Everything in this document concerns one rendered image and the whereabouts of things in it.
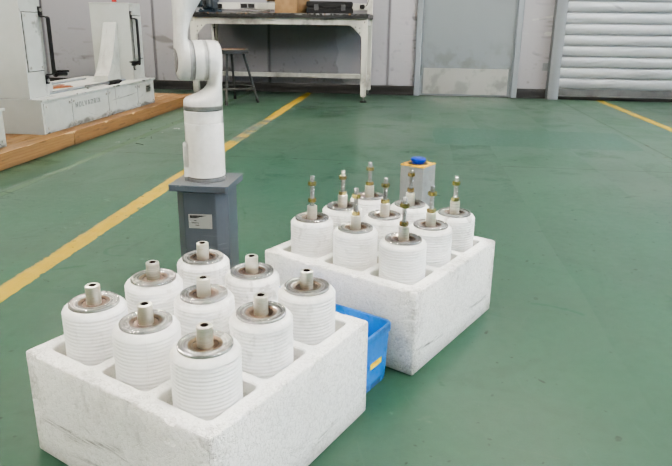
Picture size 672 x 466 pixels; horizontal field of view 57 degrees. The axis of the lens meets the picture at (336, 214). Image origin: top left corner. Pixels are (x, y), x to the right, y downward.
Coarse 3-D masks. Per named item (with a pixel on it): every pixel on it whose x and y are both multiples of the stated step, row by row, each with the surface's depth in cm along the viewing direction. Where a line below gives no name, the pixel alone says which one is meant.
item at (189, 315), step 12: (180, 300) 98; (228, 300) 99; (180, 312) 97; (192, 312) 96; (204, 312) 96; (216, 312) 97; (228, 312) 98; (180, 324) 98; (192, 324) 96; (216, 324) 97; (228, 324) 99
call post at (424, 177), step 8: (408, 168) 166; (416, 168) 164; (424, 168) 164; (432, 168) 167; (400, 176) 168; (408, 176) 166; (416, 176) 165; (424, 176) 164; (432, 176) 168; (400, 184) 168; (408, 184) 167; (416, 184) 165; (424, 184) 165; (432, 184) 169; (400, 192) 169; (416, 192) 166; (424, 192) 166; (424, 200) 167
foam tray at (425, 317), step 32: (288, 256) 137; (480, 256) 143; (352, 288) 128; (384, 288) 123; (416, 288) 121; (448, 288) 131; (480, 288) 146; (416, 320) 121; (448, 320) 134; (416, 352) 124
